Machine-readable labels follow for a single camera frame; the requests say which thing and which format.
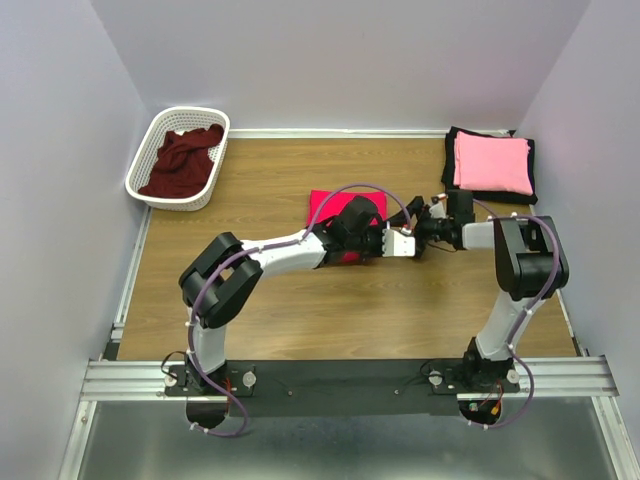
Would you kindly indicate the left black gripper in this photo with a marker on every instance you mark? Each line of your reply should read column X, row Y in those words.
column 378, row 231

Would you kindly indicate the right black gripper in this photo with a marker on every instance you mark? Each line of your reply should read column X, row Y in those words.
column 420, row 242

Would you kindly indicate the crimson red t shirt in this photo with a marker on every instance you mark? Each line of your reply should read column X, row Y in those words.
column 343, row 215

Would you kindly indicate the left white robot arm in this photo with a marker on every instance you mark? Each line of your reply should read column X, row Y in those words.
column 216, row 286

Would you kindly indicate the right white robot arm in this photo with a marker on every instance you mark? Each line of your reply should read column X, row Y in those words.
column 530, row 265

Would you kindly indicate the folded black t shirt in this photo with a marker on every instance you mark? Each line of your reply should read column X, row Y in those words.
column 499, row 197

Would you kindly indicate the folded pink t shirt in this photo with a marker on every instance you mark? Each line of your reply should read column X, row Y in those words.
column 492, row 164

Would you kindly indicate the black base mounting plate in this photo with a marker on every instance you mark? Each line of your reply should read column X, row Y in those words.
column 345, row 387

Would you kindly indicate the dark maroon t shirt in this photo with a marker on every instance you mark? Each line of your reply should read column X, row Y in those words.
column 183, row 165

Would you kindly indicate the white plastic laundry basket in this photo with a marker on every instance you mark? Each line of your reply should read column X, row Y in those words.
column 178, row 119

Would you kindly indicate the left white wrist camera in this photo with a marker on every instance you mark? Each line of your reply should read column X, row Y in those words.
column 398, row 242

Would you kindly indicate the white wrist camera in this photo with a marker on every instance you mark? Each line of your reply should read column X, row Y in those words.
column 398, row 242
column 437, row 208

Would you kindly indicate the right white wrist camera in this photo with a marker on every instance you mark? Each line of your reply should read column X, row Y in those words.
column 437, row 208

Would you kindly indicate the aluminium frame rail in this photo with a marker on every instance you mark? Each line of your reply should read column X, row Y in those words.
column 549, row 377

